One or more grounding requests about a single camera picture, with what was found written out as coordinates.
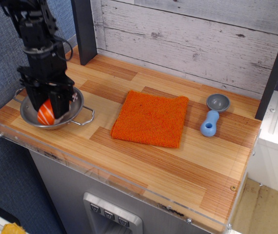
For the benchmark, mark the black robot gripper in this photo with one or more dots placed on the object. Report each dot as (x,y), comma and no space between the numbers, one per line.
(45,78)

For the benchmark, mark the salmon sushi toy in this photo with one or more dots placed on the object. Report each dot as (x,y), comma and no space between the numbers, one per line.
(45,115)

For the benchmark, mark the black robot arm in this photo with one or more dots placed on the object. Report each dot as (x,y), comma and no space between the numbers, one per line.
(35,25)

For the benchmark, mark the orange knitted napkin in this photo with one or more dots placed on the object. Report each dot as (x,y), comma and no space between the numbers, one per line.
(152,120)

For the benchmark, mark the clear acrylic edge guard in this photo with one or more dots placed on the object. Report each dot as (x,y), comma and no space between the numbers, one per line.
(204,174)

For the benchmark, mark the grey toy fridge cabinet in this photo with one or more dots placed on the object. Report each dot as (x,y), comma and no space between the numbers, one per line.
(67,182)

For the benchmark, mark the silver dispenser button panel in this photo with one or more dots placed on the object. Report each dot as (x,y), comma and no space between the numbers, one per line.
(107,218)

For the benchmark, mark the black and yellow object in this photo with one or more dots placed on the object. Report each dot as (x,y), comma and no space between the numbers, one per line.
(5,225)

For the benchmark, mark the blue grey toy scoop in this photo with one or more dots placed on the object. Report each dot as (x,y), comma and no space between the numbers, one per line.
(216,103)

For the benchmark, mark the white side cabinet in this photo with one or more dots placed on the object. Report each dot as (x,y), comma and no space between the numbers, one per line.
(263,164)

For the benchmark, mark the steel bowl with handles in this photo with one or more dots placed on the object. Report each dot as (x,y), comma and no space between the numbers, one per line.
(29,114)

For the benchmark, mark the dark left vertical post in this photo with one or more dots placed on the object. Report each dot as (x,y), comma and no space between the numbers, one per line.
(84,27)

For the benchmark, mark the dark vertical post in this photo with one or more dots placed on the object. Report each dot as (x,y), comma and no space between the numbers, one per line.
(84,27)
(268,92)

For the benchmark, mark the dark right vertical post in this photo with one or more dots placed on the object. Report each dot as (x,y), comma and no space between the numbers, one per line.
(268,92)

